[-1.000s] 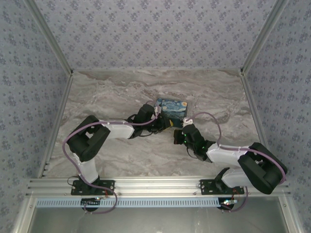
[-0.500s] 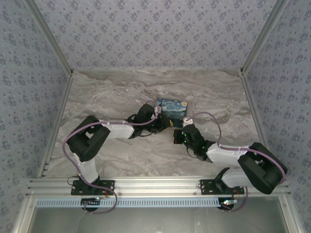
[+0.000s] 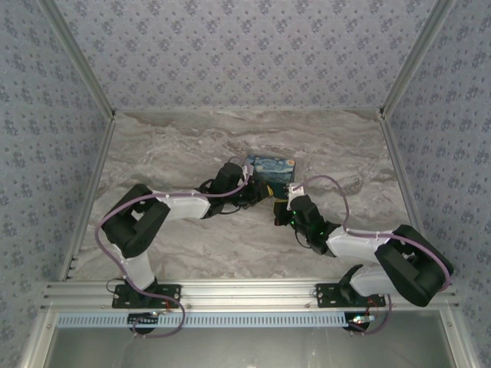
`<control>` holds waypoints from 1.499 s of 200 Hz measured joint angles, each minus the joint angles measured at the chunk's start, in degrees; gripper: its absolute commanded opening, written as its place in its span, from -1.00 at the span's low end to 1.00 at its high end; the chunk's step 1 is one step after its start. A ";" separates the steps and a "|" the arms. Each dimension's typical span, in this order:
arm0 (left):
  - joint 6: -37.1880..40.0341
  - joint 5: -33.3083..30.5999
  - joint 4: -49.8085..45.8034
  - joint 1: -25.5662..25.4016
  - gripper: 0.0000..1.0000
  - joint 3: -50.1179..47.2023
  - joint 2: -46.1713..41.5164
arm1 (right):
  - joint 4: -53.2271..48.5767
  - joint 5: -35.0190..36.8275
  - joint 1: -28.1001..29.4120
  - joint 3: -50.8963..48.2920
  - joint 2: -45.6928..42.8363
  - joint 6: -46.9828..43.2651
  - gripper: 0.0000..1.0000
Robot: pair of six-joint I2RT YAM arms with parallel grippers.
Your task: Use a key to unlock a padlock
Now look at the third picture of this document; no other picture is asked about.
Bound starry night painted box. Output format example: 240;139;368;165
245;153;297;200

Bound black controller board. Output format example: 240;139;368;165
344;311;375;333
127;312;160;332

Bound grey sheet metal tray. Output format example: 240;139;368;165
18;310;476;368

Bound aluminium mounting rail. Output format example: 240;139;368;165
43;280;460;312

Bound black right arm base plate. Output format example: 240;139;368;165
315;282;387;308

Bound aluminium side frame rail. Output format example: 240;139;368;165
57;113;117;283
378;110;423;232

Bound white slotted cable duct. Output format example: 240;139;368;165
56;311;384;330

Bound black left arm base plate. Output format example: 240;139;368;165
111;284;183;309

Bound aluminium corner frame post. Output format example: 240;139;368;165
38;0;117;118
378;0;460;118

